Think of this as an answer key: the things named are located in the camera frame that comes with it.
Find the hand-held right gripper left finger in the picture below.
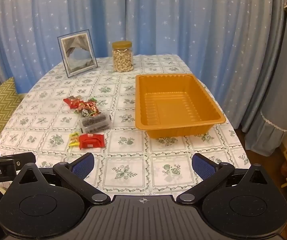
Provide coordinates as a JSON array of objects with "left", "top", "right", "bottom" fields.
[{"left": 14, "top": 153, "right": 111, "bottom": 204}]

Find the blue star-print curtain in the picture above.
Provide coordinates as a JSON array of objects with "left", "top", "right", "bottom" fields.
[{"left": 0, "top": 0, "right": 287, "bottom": 130}]

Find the clear packet of dark snack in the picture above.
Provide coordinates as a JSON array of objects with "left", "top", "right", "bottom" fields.
[{"left": 79, "top": 113, "right": 112, "bottom": 134}]

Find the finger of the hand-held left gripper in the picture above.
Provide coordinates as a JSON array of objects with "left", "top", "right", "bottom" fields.
[{"left": 0, "top": 152, "right": 37, "bottom": 167}]

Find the floral tablecloth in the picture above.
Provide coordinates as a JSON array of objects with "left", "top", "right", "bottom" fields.
[{"left": 0, "top": 54, "right": 250, "bottom": 198}]

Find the red packet with brown print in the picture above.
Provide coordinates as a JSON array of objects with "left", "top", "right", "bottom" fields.
[{"left": 64, "top": 97, "right": 84, "bottom": 110}]

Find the sand art picture frame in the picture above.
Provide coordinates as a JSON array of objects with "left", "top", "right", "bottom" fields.
[{"left": 57, "top": 29, "right": 98, "bottom": 78}]

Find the red rectangular snack packet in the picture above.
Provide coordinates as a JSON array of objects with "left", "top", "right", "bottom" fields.
[{"left": 79, "top": 133, "right": 106, "bottom": 150}]

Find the yellow green small packet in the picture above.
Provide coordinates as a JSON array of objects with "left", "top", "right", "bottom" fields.
[{"left": 69, "top": 132, "right": 80, "bottom": 147}]

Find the cashew jar with gold lid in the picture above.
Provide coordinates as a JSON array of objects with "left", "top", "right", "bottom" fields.
[{"left": 112, "top": 41, "right": 134, "bottom": 73}]

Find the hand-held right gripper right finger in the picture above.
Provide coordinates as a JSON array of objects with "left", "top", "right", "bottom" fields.
[{"left": 176, "top": 153, "right": 274, "bottom": 204}]

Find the orange plastic tray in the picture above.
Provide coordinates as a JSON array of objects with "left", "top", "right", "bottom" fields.
[{"left": 135, "top": 73, "right": 227, "bottom": 139}]

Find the red gold candy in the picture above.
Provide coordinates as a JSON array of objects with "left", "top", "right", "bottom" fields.
[{"left": 82, "top": 100, "right": 98, "bottom": 109}]

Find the green chevron cushion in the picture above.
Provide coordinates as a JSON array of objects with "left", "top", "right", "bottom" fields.
[{"left": 0, "top": 77, "right": 21, "bottom": 140}]

